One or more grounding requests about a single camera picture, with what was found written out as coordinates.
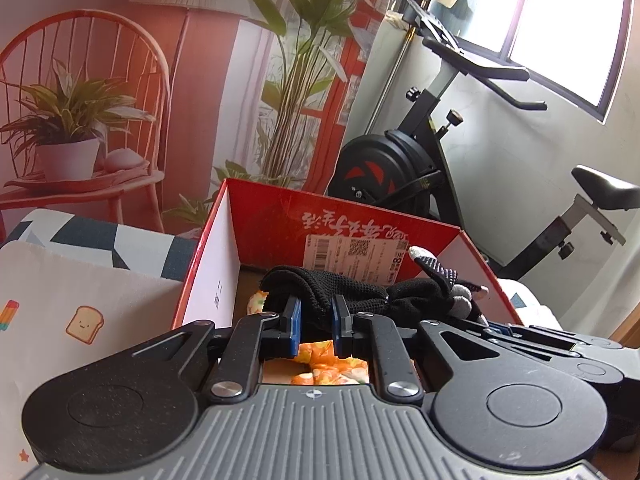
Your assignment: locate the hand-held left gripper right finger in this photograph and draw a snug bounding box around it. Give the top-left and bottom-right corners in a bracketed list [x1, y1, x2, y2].
[331, 294, 501, 405]

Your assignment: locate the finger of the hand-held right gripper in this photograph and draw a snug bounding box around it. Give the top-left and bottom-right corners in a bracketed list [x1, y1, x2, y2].
[469, 322, 577, 359]

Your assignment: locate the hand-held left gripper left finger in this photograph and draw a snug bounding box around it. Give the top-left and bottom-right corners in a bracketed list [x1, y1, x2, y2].
[134, 296, 303, 405]

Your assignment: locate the black mesh glove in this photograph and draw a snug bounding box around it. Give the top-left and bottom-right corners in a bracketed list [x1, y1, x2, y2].
[260, 265, 401, 333]

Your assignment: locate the black and grey knit glove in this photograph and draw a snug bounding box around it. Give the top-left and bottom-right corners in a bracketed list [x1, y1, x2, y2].
[390, 246, 491, 326]

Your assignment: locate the red cardboard box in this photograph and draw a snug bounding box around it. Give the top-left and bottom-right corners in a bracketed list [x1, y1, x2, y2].
[171, 178, 523, 386]

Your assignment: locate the orange floral cloth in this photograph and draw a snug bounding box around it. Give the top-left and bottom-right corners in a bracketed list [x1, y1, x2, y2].
[247, 287, 371, 386]

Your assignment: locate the black exercise bike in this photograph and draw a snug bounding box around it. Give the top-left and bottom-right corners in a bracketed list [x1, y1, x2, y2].
[327, 0, 640, 281]

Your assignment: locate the blue and white geometric pillow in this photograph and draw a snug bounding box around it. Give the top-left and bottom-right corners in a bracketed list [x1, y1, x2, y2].
[2, 208, 201, 281]

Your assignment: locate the white printed blanket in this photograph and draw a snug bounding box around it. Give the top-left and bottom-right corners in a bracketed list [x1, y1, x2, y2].
[0, 241, 183, 466]

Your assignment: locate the metal pole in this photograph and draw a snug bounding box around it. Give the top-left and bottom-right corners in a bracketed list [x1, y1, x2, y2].
[367, 25, 416, 136]

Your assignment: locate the window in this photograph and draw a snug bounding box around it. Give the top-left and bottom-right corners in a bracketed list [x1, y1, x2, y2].
[435, 0, 633, 121]

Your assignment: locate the wall poster with chair and plants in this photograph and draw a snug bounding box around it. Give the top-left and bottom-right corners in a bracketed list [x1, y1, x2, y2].
[0, 0, 401, 241]

